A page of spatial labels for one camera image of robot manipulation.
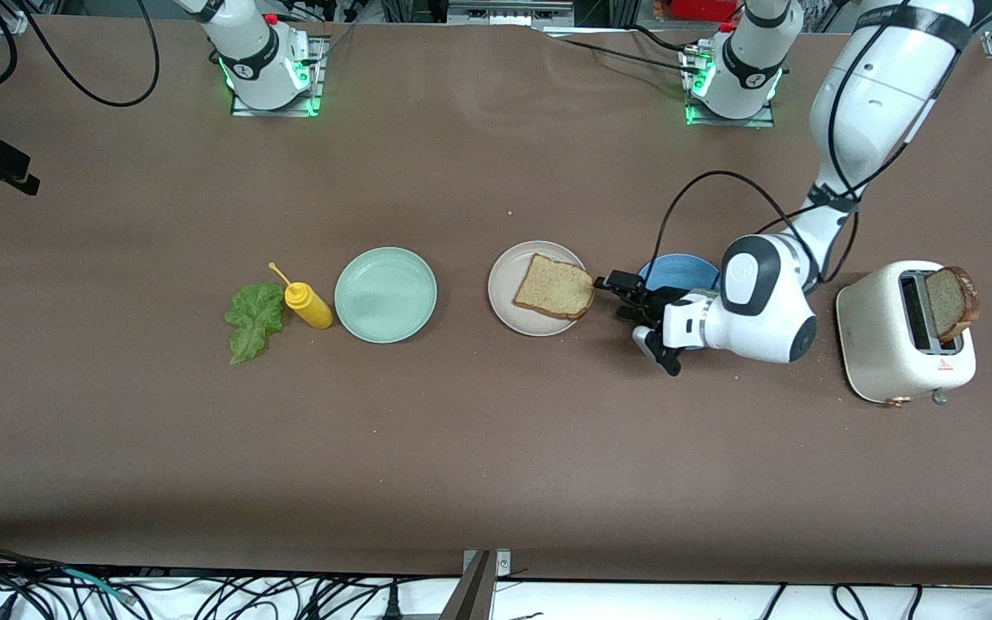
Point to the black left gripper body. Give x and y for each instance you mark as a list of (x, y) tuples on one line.
[(650, 305)]

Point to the light brown bread slice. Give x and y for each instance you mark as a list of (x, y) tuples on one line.
[(552, 288)]

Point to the green lettuce leaf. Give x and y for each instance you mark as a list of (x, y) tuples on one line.
[(253, 323)]

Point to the yellow squeeze bottle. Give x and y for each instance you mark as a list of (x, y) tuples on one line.
[(311, 306)]

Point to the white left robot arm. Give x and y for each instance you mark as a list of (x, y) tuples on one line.
[(763, 301)]

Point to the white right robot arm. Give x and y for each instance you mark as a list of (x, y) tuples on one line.
[(255, 60)]

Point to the blue plate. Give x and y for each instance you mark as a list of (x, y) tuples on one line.
[(677, 269)]

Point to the beige plate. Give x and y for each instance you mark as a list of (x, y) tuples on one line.
[(505, 288)]

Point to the mint green plate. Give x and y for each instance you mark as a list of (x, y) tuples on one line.
[(386, 295)]

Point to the white toaster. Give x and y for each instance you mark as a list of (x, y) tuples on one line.
[(879, 344)]

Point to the red box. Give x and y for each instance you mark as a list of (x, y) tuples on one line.
[(703, 9)]

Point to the dark crust bread slice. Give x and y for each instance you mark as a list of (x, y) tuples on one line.
[(952, 301)]

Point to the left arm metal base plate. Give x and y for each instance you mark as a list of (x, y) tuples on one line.
[(720, 122)]

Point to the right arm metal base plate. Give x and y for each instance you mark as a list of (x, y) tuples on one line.
[(242, 110)]

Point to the metal table edge bracket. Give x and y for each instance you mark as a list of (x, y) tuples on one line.
[(483, 585)]

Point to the aluminium frame profile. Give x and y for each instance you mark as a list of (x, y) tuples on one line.
[(509, 10)]

